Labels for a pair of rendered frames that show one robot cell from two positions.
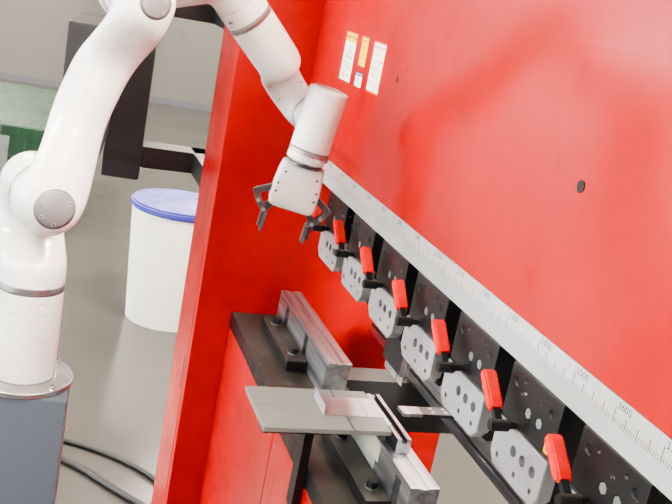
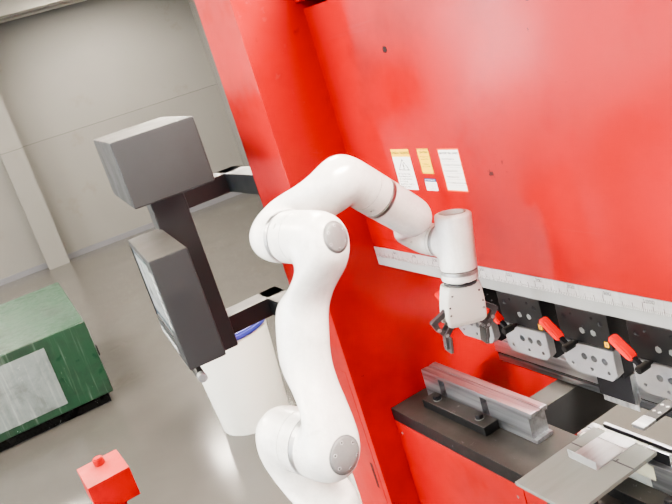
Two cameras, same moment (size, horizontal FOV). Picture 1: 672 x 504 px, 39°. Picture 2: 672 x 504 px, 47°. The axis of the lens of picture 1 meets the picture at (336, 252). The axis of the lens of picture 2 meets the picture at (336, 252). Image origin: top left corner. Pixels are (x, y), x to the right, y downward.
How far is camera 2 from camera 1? 68 cm
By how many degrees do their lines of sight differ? 6
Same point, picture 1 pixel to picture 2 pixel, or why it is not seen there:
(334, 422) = (612, 472)
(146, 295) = (237, 410)
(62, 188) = (341, 434)
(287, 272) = (414, 352)
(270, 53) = (411, 215)
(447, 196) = (631, 252)
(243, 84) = not seen: hidden behind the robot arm
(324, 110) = (462, 232)
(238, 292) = (388, 390)
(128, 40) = (325, 280)
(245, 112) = not seen: hidden behind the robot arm
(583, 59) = not seen: outside the picture
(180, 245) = (244, 359)
